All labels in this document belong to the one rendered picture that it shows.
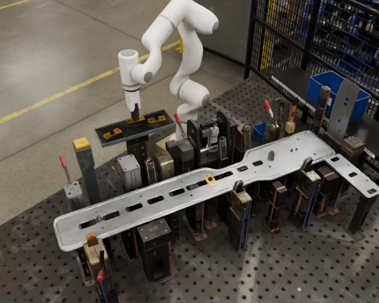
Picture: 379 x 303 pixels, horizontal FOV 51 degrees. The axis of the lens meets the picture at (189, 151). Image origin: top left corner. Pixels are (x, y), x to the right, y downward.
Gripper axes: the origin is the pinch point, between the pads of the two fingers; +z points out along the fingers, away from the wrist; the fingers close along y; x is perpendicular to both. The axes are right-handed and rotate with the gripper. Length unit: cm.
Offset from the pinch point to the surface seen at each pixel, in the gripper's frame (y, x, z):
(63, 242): 42, -43, 22
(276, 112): 14, 69, 7
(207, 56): -256, 153, 123
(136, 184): 22.8, -8.0, 21.6
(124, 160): 16.4, -10.7, 11.3
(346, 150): 40, 96, 21
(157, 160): 17.9, 4.5, 14.8
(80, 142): 2.4, -26.9, 6.2
